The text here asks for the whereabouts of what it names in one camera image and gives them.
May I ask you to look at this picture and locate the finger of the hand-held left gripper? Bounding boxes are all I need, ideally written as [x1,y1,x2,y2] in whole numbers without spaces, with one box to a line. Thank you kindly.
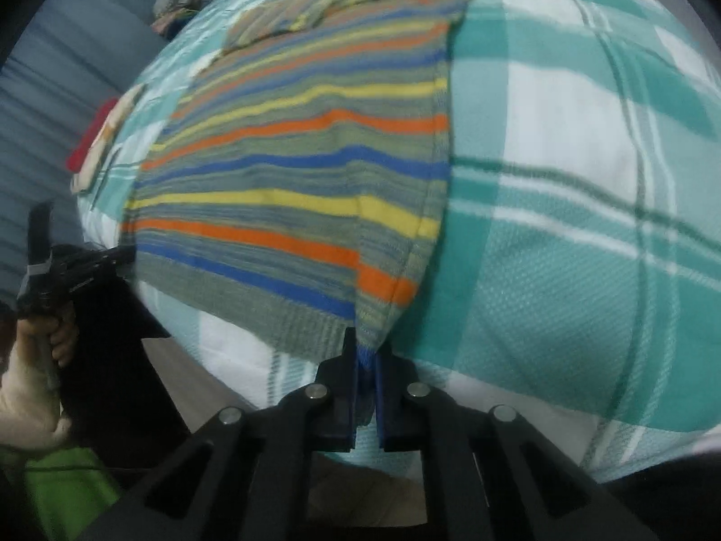
[104,247,137,278]

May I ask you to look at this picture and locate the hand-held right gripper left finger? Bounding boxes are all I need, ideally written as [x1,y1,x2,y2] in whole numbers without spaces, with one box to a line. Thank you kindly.
[73,327,361,541]

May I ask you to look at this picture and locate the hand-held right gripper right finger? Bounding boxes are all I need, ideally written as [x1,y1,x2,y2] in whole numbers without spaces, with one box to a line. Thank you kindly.
[374,346,660,541]

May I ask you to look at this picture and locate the striped knit sweater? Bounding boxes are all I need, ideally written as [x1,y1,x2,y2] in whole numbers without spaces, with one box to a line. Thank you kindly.
[121,0,485,362]

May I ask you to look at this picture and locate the pile of mixed clothes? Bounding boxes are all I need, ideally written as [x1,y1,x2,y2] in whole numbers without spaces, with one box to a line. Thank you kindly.
[151,0,227,41]

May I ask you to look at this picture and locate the person's left hand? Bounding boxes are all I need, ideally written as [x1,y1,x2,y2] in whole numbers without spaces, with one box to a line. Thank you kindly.
[0,316,78,453]

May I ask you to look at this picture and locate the dark cloth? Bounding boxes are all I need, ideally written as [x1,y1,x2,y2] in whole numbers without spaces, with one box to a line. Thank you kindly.
[56,275,191,466]

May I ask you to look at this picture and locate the red cloth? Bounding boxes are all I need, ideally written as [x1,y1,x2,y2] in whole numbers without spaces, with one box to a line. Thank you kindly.
[66,98,120,174]

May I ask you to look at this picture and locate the patterned beige cloth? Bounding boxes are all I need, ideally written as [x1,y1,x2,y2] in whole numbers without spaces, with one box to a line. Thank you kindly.
[70,83,149,193]

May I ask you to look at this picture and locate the blue curtain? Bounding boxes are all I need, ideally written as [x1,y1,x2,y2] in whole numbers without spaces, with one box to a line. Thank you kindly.
[0,0,182,308]

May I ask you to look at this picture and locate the green cloth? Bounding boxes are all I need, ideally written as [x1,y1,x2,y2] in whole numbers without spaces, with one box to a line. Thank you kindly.
[0,444,123,541]

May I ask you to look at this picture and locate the teal checked blanket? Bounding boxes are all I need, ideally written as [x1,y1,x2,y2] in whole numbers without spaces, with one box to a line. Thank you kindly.
[73,0,721,486]

